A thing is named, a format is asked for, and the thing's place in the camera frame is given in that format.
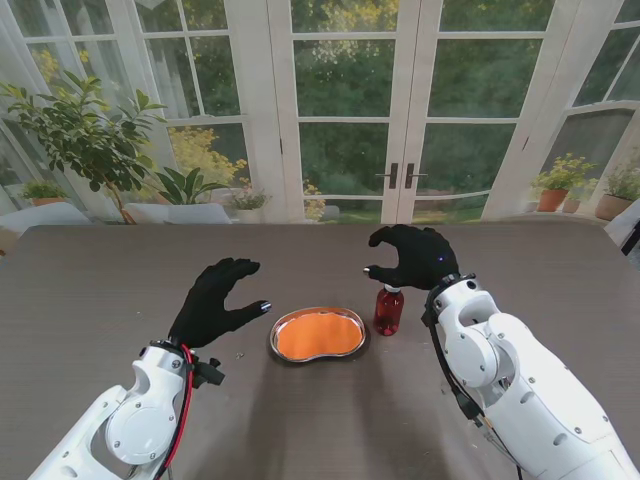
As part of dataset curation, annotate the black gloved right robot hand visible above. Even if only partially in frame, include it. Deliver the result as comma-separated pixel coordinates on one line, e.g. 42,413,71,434
363,224,460,291

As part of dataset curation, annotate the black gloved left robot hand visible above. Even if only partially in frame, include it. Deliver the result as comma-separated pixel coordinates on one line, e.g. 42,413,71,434
168,257,272,350

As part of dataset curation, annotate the red transparent sample bottle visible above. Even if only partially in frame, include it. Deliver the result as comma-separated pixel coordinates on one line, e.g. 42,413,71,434
373,282,405,338

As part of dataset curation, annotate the steel kidney-shaped tray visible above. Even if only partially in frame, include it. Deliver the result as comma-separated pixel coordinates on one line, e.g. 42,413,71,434
269,305,366,363

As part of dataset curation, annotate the orange tray liner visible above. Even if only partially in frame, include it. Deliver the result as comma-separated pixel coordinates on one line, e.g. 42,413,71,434
274,309,362,359

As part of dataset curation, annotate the printed garden window backdrop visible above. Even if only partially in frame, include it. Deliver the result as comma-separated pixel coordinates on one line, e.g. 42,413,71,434
0,0,640,227

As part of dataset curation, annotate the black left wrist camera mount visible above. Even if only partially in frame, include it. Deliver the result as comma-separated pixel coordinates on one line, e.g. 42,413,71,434
192,357,226,389

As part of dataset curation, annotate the red left arm cable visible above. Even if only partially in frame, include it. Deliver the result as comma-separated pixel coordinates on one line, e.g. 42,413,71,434
159,343,196,480

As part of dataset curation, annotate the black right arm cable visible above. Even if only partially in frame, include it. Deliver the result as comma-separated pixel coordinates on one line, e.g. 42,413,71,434
422,294,526,480

